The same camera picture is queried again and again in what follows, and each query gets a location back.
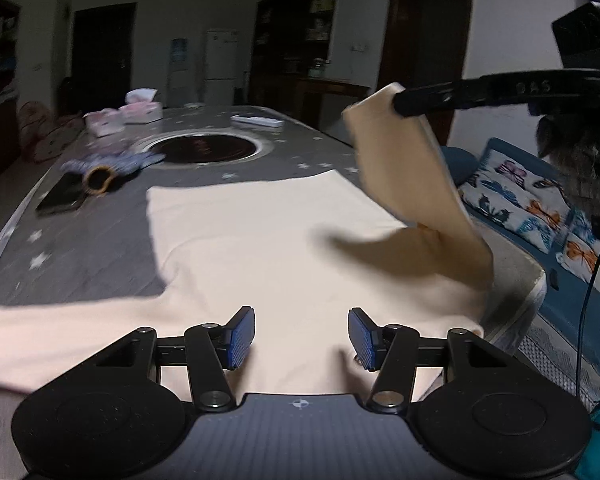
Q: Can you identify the white remote control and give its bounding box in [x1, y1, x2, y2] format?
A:
[230, 114, 287, 130]

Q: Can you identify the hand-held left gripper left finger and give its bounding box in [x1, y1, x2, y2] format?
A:
[45, 305, 257, 409]

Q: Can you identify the dark wooden cabinet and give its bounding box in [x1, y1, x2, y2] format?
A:
[250, 0, 341, 111]

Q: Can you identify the water dispenser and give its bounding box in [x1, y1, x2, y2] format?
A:
[167, 37, 191, 109]

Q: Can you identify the blue floral cloth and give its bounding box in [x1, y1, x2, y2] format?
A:
[60, 151, 167, 182]

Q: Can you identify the grey star-print tablecloth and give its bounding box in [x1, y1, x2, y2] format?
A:
[0, 105, 548, 356]

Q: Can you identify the brown ring roll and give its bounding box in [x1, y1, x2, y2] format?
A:
[82, 165, 117, 197]

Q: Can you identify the black cable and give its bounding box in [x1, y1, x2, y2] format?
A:
[575, 236, 600, 402]

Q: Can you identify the pink tissue box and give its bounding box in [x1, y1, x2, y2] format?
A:
[119, 88, 164, 125]

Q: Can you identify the butterfly print cushion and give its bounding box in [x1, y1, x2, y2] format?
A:
[456, 137, 577, 254]
[555, 209, 600, 307]

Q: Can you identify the pink tissue pack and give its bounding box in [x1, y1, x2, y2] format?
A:
[83, 108, 126, 137]

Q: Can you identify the wooden sideboard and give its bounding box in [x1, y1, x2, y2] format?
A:
[294, 76, 372, 132]

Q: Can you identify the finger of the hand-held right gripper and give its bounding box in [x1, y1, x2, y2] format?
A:
[392, 79, 485, 117]

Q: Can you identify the white refrigerator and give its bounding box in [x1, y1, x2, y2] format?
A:
[202, 29, 241, 107]

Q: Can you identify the black smartphone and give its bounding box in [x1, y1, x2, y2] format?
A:
[34, 172, 90, 217]

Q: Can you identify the cream long-sleeve shirt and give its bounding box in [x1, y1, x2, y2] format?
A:
[0, 82, 496, 411]

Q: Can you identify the blue sofa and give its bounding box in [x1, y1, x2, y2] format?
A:
[439, 136, 600, 403]

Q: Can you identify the person's right forearm furry sleeve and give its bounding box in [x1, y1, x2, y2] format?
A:
[536, 109, 600, 211]

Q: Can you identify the dark door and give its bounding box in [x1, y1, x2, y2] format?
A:
[71, 2, 138, 112]

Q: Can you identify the brown wooden door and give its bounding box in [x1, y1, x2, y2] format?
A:
[377, 0, 476, 147]

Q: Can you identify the round built-in table burner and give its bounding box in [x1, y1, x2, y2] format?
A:
[142, 130, 276, 166]

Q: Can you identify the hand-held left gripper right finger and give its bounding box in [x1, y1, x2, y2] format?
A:
[347, 307, 532, 409]

